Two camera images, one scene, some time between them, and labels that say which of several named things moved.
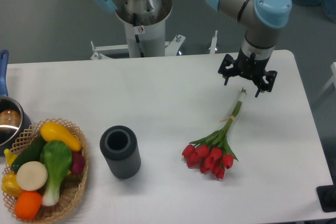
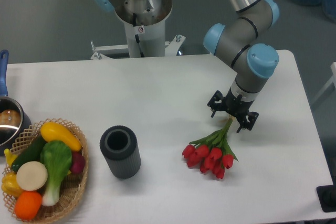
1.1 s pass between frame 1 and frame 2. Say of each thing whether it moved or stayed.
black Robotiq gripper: moved
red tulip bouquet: stayed
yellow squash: stayed
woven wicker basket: stayed
